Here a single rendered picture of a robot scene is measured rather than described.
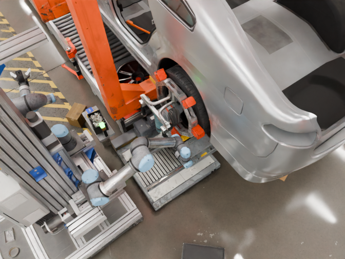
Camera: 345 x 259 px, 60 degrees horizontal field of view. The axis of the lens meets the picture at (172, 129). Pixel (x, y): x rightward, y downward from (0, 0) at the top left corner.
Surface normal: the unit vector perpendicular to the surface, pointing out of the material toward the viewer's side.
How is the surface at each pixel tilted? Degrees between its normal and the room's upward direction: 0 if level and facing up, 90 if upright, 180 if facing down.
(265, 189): 0
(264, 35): 2
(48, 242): 0
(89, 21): 90
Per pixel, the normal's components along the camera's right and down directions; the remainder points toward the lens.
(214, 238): -0.04, -0.55
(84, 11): 0.57, 0.68
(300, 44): 0.18, -0.25
